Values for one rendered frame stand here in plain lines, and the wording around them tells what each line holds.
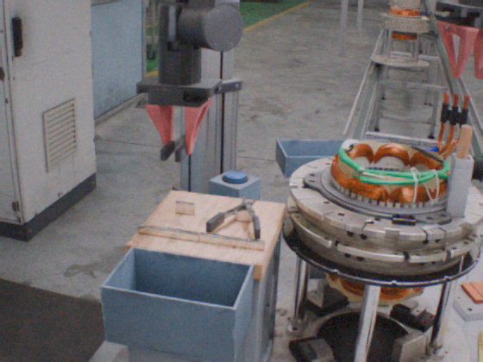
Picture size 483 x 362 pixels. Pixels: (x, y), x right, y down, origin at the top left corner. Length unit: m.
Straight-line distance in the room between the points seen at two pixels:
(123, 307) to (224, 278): 0.14
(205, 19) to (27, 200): 2.49
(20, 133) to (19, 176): 0.22
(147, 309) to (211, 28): 0.34
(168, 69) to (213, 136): 0.52
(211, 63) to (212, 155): 0.20
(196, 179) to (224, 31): 0.65
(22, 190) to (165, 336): 2.39
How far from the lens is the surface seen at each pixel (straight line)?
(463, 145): 0.87
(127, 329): 0.75
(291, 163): 1.16
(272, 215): 0.91
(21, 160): 3.02
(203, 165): 1.28
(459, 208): 0.90
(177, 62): 0.77
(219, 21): 0.70
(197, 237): 0.82
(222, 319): 0.70
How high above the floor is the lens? 1.45
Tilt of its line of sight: 22 degrees down
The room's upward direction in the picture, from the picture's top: 2 degrees clockwise
